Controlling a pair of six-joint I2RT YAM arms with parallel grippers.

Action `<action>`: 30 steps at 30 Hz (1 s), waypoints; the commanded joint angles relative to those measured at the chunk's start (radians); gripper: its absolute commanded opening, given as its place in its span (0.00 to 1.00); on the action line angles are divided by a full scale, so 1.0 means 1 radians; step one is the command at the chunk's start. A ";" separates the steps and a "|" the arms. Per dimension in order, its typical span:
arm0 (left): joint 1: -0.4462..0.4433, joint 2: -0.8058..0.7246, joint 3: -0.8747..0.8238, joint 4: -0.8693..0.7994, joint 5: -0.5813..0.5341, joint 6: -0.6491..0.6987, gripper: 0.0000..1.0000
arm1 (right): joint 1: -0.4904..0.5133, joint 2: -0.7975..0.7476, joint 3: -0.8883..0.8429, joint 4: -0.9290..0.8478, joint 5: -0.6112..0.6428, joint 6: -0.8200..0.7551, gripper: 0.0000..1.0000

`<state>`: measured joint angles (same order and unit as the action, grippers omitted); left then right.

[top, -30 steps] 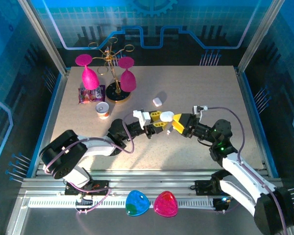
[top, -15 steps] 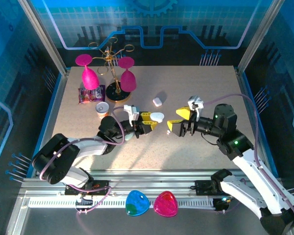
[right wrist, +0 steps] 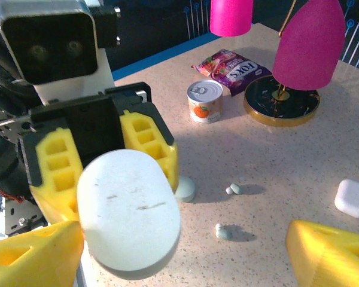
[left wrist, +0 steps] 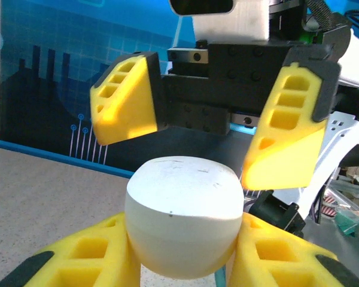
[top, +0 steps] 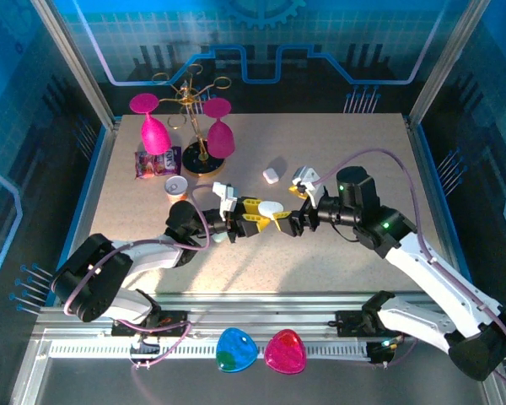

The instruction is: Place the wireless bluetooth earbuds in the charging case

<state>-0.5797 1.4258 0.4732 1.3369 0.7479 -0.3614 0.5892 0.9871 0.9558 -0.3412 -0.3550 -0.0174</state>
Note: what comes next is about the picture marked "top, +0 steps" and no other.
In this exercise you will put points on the white earbud case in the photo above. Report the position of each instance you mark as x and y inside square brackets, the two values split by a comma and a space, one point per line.
[271, 207]
[270, 175]

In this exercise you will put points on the mint green earbud case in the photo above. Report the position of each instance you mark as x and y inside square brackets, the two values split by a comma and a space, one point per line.
[219, 238]

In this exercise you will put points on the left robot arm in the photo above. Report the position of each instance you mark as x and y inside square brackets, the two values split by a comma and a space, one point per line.
[93, 278]

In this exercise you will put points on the small pull-tab tin can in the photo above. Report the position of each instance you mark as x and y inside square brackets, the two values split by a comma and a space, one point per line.
[176, 185]

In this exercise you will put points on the gold wine glass rack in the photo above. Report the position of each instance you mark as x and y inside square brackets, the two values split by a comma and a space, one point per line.
[198, 164]

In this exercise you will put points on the purple candy bag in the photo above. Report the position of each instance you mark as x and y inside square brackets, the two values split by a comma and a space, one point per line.
[160, 164]

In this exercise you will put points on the pink wine glass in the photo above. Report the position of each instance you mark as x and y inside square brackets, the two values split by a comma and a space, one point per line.
[219, 141]
[155, 137]

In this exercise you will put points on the blue translucent plastic dish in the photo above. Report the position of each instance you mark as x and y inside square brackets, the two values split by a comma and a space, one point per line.
[236, 350]

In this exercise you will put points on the pink translucent plastic dish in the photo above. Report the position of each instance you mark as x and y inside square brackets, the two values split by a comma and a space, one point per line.
[284, 352]

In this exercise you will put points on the black controller board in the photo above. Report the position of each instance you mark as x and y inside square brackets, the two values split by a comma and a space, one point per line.
[381, 356]

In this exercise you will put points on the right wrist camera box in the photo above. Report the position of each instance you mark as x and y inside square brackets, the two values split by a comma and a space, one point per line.
[308, 177]

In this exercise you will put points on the aluminium cross rail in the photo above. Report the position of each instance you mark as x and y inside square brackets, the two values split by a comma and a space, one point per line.
[257, 312]

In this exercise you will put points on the aluminium side rail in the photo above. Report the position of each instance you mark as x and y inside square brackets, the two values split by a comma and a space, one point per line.
[412, 128]
[109, 131]

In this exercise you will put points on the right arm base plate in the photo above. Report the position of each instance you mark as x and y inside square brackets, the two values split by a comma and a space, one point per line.
[350, 322]

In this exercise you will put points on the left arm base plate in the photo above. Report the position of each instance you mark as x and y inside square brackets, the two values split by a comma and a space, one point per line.
[122, 327]

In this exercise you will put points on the aluminium frame post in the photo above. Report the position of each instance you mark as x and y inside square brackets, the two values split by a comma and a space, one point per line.
[69, 55]
[451, 55]

